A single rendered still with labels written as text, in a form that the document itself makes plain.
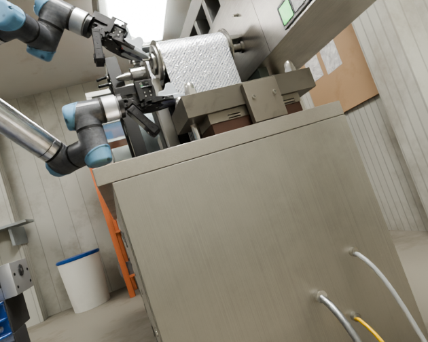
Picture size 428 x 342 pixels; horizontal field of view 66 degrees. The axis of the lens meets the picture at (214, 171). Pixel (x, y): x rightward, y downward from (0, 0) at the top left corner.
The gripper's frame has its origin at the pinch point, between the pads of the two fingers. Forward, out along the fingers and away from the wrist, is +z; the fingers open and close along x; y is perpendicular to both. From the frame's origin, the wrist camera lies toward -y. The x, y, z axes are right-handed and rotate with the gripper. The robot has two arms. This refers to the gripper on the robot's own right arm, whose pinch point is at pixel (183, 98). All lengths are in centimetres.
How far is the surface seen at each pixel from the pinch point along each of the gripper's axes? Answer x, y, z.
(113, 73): 33.0, 27.9, -14.4
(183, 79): -0.3, 6.2, 2.3
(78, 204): 385, 18, -71
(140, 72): 28.0, 23.7, -4.7
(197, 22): 39, 47, 31
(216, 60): -0.3, 10.1, 15.3
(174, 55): -0.3, 14.4, 1.8
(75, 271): 322, -61, -89
